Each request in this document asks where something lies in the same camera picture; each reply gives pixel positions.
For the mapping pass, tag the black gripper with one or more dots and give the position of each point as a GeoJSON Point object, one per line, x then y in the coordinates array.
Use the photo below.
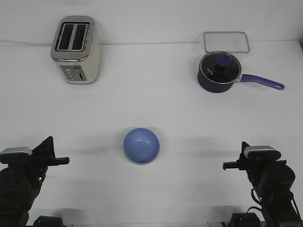
{"type": "Point", "coordinates": [43, 156]}
{"type": "Point", "coordinates": [254, 167]}

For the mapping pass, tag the blue bowl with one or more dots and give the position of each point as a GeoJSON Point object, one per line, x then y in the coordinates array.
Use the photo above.
{"type": "Point", "coordinates": [141, 145]}

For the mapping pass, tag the green bowl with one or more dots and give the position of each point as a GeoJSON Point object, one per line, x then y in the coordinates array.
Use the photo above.
{"type": "Point", "coordinates": [142, 163]}

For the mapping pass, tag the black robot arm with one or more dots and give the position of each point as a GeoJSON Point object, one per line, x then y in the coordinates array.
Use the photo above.
{"type": "Point", "coordinates": [271, 179]}
{"type": "Point", "coordinates": [21, 181]}

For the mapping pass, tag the dark blue saucepan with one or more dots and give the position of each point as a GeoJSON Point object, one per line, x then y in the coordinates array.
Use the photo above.
{"type": "Point", "coordinates": [216, 87]}

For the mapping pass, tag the glass pot lid blue knob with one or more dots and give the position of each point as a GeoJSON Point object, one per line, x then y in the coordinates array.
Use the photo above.
{"type": "Point", "coordinates": [220, 67]}

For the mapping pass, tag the silver two-slot toaster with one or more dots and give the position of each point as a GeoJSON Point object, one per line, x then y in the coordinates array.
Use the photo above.
{"type": "Point", "coordinates": [76, 49]}

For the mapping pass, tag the clear container lid blue rim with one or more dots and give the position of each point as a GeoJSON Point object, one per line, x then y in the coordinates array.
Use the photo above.
{"type": "Point", "coordinates": [226, 41]}

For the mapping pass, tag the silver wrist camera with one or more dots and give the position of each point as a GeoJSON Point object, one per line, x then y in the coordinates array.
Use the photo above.
{"type": "Point", "coordinates": [264, 152]}
{"type": "Point", "coordinates": [16, 152]}

